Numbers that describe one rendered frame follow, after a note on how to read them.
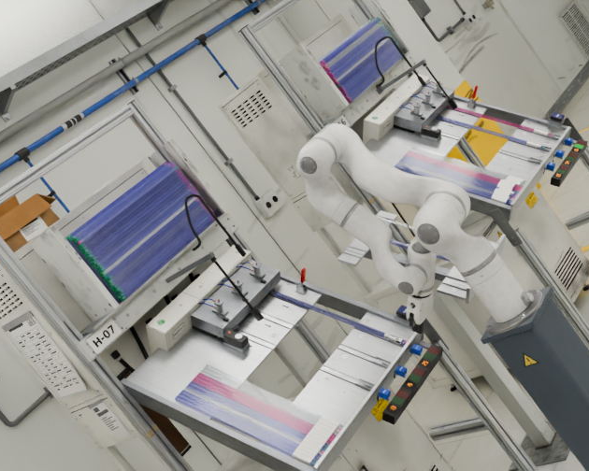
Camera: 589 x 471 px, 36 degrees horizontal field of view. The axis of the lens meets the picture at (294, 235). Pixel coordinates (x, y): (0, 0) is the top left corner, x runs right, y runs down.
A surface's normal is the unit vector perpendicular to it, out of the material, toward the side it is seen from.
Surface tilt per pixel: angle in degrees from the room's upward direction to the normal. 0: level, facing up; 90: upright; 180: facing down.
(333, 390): 43
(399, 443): 90
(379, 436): 90
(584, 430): 90
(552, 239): 90
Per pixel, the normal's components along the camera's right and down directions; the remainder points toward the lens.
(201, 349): -0.04, -0.79
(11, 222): 0.50, -0.47
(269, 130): -0.54, 0.53
